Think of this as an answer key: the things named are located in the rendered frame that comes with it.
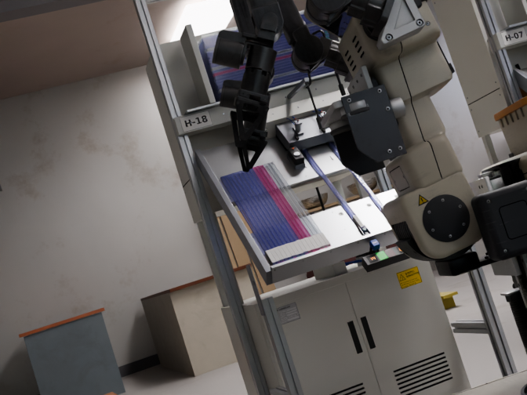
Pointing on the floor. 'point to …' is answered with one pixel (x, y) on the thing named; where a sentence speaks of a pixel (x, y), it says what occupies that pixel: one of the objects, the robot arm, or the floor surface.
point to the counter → (193, 324)
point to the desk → (74, 357)
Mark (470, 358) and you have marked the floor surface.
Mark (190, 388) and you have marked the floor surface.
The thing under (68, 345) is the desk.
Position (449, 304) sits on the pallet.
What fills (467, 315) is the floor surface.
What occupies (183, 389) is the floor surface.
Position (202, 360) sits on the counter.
